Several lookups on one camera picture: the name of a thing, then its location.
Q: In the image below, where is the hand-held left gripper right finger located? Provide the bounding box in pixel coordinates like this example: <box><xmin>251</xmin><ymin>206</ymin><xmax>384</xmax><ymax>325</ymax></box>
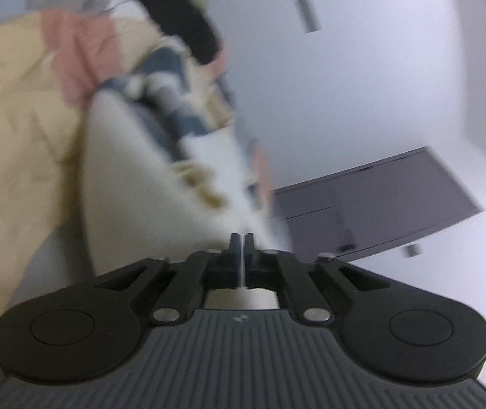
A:
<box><xmin>243</xmin><ymin>232</ymin><xmax>391</xmax><ymax>323</ymax></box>

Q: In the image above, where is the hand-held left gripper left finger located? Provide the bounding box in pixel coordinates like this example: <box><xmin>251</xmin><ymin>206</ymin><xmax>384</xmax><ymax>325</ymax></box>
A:
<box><xmin>93</xmin><ymin>232</ymin><xmax>242</xmax><ymax>324</ymax></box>

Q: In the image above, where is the white patterned garment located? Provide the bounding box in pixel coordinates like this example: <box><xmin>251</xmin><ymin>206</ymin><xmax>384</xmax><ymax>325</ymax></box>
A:
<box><xmin>78</xmin><ymin>36</ymin><xmax>295</xmax><ymax>277</ymax></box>

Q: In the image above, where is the grey door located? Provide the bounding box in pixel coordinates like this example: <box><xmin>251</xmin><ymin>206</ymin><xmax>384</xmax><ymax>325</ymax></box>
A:
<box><xmin>274</xmin><ymin>146</ymin><xmax>482</xmax><ymax>261</ymax></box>

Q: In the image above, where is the black cloth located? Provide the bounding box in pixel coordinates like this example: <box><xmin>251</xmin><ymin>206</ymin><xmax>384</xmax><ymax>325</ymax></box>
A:
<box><xmin>85</xmin><ymin>0</ymin><xmax>222</xmax><ymax>65</ymax></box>

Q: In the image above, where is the pink cloth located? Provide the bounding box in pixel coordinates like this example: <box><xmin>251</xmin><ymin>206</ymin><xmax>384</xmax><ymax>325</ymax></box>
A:
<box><xmin>40</xmin><ymin>11</ymin><xmax>126</xmax><ymax>107</ymax></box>

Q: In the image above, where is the beige blanket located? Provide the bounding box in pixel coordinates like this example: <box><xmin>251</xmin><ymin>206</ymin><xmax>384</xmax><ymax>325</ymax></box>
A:
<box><xmin>0</xmin><ymin>11</ymin><xmax>162</xmax><ymax>350</ymax></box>

